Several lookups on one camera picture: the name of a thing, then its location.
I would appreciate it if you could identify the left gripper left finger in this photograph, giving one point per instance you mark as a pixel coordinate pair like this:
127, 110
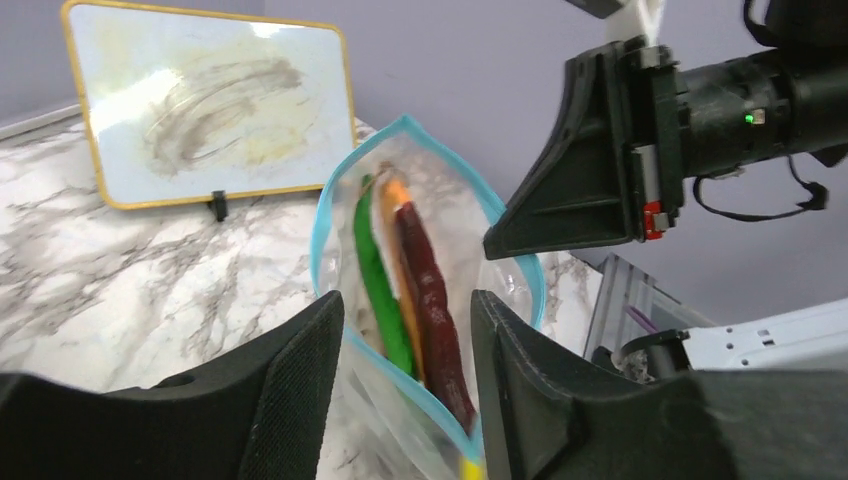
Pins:
256, 412

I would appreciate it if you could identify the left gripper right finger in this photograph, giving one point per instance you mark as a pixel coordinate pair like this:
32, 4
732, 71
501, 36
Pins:
546, 413

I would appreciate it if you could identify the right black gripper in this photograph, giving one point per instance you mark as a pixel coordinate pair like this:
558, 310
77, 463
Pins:
633, 126

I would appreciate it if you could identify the red meat slice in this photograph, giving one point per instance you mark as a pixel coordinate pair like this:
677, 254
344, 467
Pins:
439, 338

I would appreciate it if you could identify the green chili pepper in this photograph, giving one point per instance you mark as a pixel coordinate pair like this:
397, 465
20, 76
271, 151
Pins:
395, 339

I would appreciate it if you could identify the clear zip top bag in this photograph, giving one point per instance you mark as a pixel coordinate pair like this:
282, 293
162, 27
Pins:
403, 423

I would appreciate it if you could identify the orange squash slice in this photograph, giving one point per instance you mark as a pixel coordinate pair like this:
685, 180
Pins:
392, 194

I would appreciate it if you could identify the wood framed whiteboard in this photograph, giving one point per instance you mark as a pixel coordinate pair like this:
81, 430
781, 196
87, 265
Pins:
187, 106

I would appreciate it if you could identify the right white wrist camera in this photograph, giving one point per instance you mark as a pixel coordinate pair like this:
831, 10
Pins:
625, 20

